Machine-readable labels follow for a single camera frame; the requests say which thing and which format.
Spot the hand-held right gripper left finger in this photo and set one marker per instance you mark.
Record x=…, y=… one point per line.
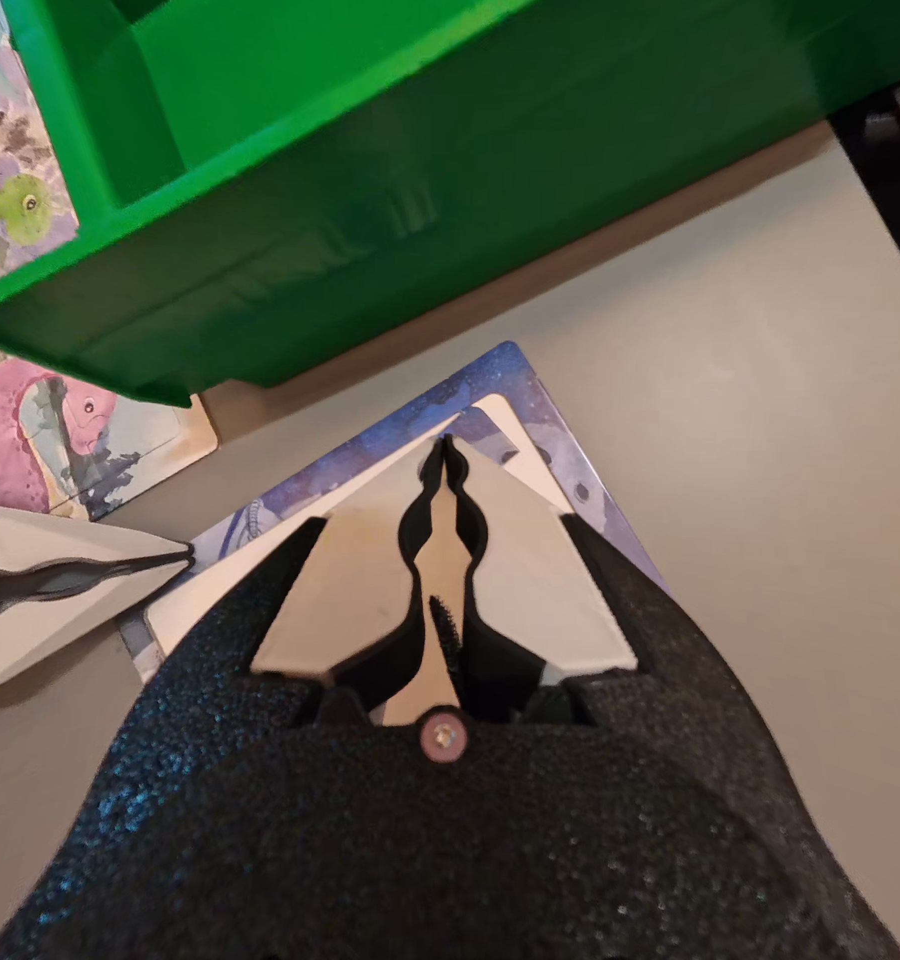
x=345, y=585

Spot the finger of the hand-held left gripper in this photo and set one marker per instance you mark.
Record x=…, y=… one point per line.
x=37, y=637
x=52, y=529

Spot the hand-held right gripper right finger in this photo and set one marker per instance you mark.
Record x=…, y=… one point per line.
x=547, y=592

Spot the blue framed puzzle board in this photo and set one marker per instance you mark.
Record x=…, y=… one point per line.
x=495, y=382

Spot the grey desk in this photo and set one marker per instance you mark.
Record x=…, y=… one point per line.
x=720, y=450

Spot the pink dinosaur puzzle board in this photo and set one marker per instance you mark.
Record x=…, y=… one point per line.
x=44, y=450

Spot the green plastic bin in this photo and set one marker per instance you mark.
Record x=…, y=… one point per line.
x=420, y=187

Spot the black metal frame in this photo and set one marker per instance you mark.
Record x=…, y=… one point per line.
x=881, y=187

